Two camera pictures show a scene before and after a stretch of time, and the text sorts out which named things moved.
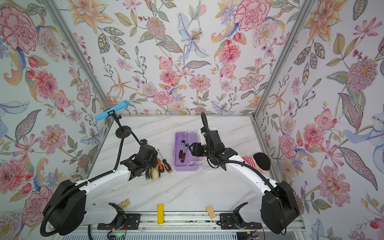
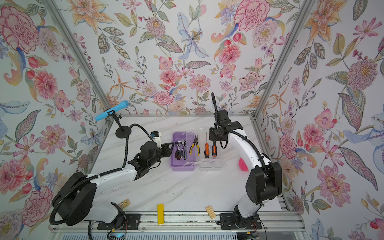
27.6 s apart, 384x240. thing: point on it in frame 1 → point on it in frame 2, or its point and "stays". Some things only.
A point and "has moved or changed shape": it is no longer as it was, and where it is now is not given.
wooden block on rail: (211, 212) stays
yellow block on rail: (160, 214) stays
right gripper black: (197, 149) → (212, 136)
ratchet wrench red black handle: (183, 159) has moved or changed shape
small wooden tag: (124, 203) stays
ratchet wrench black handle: (181, 151) has moved or changed shape
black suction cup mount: (120, 130) stays
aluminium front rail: (148, 221) stays
